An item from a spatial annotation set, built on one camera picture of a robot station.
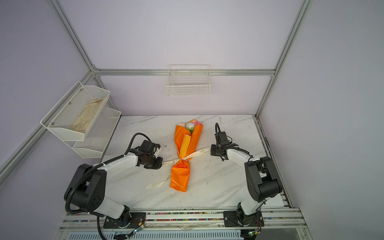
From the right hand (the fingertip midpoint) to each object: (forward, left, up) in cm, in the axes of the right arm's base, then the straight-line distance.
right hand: (214, 149), depth 95 cm
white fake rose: (+19, +17, +1) cm, 25 cm away
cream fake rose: (+21, +24, +1) cm, 32 cm away
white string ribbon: (-9, +27, 0) cm, 28 cm away
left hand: (-12, +34, -1) cm, 36 cm away
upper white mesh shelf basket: (-1, +75, +29) cm, 80 cm away
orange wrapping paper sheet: (+2, +19, +4) cm, 20 cm away
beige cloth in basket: (-1, +71, +27) cm, 76 cm away
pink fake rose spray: (+21, +12, +2) cm, 24 cm away
